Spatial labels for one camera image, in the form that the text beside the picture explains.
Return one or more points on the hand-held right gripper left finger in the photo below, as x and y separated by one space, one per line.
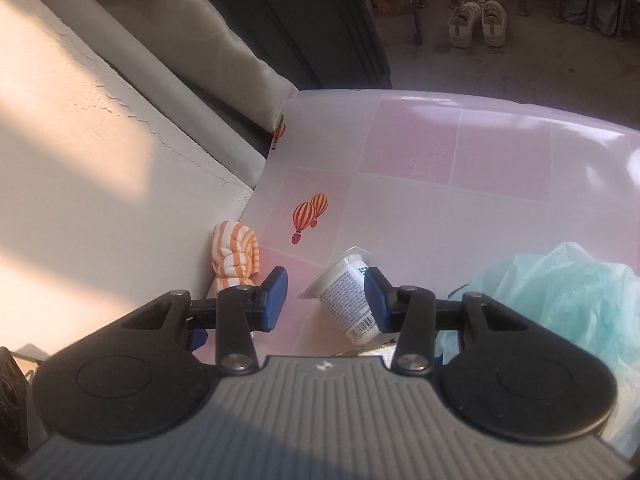
275 297

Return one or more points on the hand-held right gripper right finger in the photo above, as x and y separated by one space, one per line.
378 305

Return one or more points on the white yogurt cup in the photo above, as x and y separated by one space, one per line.
345 290

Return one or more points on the orange striped plush toy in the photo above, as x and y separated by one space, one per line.
235 250

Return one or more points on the pale green plastic bag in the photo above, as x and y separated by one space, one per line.
550 300

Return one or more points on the pink balloon print tablecloth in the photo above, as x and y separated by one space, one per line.
425 220

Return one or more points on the beige curtain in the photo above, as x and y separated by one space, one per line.
200 20

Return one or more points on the white sneaker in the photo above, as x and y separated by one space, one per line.
494 22
464 25

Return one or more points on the dark door frame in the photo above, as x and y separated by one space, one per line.
310 20

